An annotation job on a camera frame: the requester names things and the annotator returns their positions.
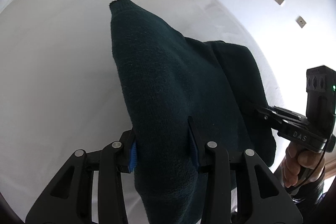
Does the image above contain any dark green knit sweater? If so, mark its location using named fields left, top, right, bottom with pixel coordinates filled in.
left=110, top=0, right=276, bottom=223

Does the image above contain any right dark jacket forearm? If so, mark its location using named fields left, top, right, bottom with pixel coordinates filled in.
left=291, top=168, right=325, bottom=205

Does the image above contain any person's right hand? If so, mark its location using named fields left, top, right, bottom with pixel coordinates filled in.
left=281, top=142, right=325, bottom=188

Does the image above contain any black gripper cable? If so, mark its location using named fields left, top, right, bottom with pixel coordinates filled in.
left=286, top=134, right=333, bottom=191

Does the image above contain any white wall switch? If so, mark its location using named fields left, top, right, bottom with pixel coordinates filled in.
left=295, top=16, right=306, bottom=28

